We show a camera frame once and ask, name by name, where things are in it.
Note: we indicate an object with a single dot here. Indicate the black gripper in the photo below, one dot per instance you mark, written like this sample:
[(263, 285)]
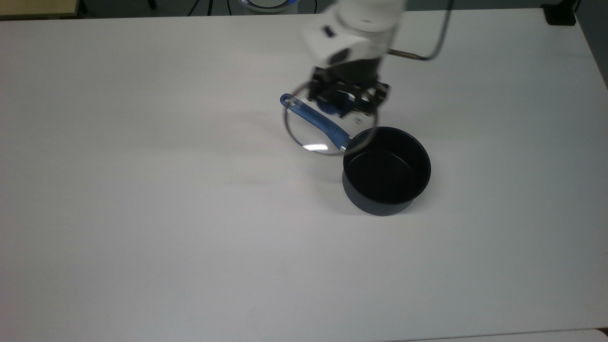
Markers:
[(354, 75)]

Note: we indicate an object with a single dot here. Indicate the glass lid with blue knob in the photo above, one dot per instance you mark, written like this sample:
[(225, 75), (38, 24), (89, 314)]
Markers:
[(314, 147)]

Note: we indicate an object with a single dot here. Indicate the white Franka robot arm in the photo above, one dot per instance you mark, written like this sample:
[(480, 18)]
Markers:
[(365, 21)]

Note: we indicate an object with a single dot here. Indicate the black stand legs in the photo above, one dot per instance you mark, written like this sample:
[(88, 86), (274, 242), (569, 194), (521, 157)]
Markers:
[(202, 5)]

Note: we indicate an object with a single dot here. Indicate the black table clamp block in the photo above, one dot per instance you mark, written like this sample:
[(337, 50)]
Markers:
[(560, 16)]

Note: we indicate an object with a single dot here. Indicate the wooden table top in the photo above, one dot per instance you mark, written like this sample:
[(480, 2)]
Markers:
[(38, 7)]

